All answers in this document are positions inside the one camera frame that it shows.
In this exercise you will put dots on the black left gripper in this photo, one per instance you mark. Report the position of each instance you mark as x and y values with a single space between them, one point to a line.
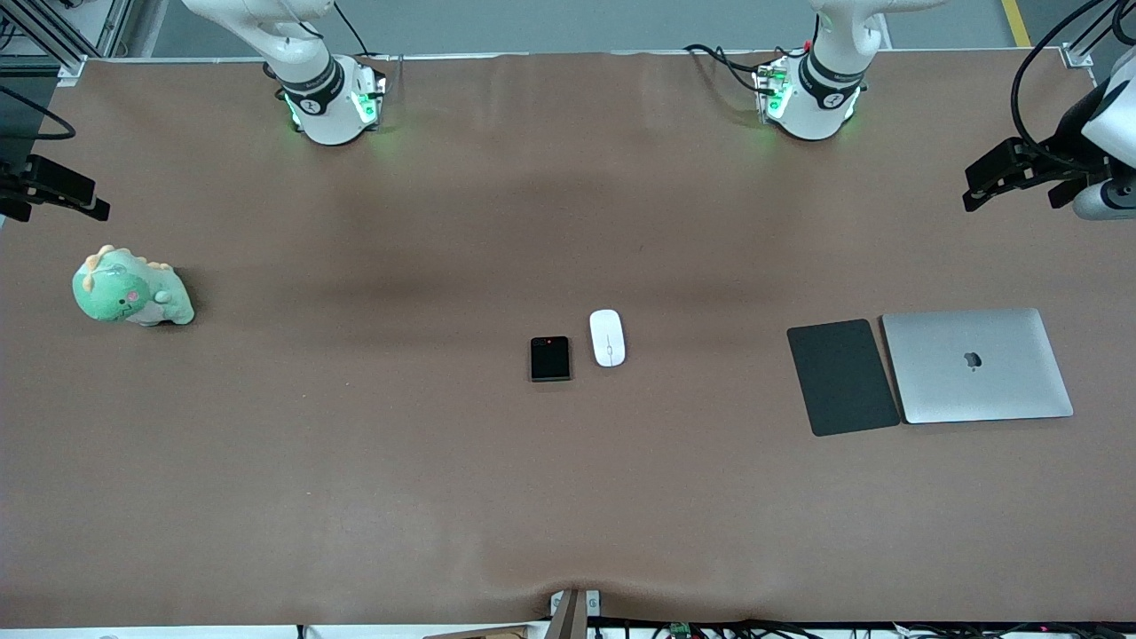
1062 153

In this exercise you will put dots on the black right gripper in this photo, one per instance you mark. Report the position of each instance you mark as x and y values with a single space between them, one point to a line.
18 175

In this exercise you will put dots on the white computer mouse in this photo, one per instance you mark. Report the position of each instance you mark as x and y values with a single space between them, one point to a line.
607 337

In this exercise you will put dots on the black flip phone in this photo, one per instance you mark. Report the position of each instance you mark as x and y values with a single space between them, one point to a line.
550 359

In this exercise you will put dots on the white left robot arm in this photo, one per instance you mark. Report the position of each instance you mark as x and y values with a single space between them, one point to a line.
812 120

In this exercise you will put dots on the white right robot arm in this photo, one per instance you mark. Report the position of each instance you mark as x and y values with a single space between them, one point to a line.
324 120

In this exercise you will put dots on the dark grey mouse pad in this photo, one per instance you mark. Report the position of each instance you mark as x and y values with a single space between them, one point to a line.
843 377

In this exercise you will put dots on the green dinosaur plush toy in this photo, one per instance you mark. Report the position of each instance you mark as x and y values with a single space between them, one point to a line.
124 293

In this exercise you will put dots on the silver closed laptop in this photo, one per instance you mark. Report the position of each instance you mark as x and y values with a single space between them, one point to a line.
976 366

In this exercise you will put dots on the large table cover sheet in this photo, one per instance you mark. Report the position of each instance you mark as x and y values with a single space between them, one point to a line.
444 488

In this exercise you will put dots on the small green circuit board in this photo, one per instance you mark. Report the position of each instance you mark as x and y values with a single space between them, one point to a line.
681 630

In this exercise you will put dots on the aluminium frame extrusion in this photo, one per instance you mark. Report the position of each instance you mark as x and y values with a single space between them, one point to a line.
1078 58
106 27

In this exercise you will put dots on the grey metal clamp bracket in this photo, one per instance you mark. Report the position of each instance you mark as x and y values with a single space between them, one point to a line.
556 603

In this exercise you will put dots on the brown mount post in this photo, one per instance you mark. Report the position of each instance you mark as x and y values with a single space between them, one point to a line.
570 621

